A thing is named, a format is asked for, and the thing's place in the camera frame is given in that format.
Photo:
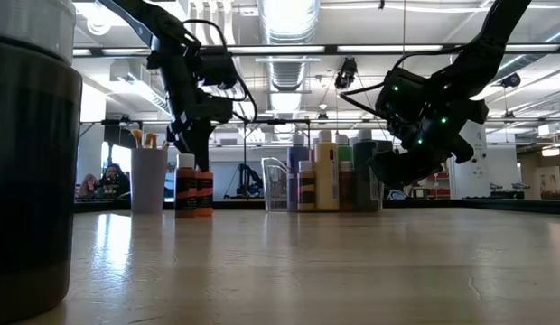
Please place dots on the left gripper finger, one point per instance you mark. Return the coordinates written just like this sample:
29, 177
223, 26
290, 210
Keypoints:
181, 142
202, 144

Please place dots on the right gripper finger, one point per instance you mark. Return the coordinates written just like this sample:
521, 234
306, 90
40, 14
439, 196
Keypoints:
402, 167

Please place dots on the large teal paint bottle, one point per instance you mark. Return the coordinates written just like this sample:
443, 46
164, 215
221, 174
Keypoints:
365, 176

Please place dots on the black fan paintbrush orange bristles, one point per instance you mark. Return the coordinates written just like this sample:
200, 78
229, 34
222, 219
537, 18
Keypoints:
137, 136

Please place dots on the small brown paint bottle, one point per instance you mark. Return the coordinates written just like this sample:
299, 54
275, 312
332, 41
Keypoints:
186, 189

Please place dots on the small red paint bottle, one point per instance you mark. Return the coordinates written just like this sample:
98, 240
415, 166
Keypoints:
205, 194

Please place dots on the magenta paint bottle black label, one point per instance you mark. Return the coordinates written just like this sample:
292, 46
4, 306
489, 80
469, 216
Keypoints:
347, 189

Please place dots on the large yellow paint bottle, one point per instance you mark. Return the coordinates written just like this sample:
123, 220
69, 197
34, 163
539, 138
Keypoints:
326, 180

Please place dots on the clear plastic bin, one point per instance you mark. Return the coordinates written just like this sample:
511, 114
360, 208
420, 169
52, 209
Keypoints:
273, 180

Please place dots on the large purple paint bottle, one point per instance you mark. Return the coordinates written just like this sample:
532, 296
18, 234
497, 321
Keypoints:
297, 153

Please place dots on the small ochre paint bottle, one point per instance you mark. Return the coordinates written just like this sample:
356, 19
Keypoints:
306, 189

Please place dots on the background black robot arm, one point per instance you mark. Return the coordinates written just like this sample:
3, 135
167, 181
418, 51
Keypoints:
248, 178

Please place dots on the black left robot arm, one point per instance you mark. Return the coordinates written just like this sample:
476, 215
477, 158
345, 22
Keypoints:
158, 22

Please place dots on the lavender plastic cup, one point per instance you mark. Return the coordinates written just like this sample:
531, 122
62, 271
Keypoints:
149, 180

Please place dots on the white round pillar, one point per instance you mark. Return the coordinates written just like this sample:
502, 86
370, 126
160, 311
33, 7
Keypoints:
476, 176

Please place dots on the person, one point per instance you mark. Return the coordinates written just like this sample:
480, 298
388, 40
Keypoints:
87, 187
115, 180

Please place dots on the black ceiling spotlight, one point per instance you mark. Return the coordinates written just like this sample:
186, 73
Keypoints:
347, 72
510, 80

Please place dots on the black overhead light bar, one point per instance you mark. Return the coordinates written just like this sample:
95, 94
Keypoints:
284, 48

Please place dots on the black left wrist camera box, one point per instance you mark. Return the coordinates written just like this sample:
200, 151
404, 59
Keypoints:
217, 70

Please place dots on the black wall panel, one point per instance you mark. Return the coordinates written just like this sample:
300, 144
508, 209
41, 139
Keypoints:
119, 135

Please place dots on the background black rig frame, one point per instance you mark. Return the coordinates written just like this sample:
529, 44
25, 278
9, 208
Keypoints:
277, 121

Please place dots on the long black ceiling rail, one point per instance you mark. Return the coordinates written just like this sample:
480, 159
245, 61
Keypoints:
533, 120

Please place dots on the silver ventilation duct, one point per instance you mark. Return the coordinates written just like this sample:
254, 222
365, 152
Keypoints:
286, 20

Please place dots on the glowing wall light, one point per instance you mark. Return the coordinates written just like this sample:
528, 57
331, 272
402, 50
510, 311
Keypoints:
551, 152

